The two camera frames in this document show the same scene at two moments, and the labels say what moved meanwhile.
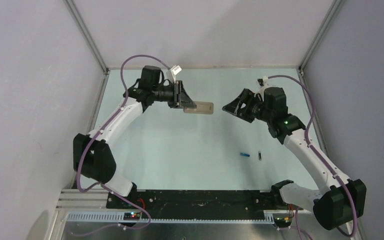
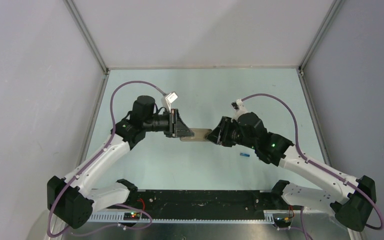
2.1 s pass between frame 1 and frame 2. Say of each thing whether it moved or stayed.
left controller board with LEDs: stayed
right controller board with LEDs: stayed
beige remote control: moved
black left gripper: moved
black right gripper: moved
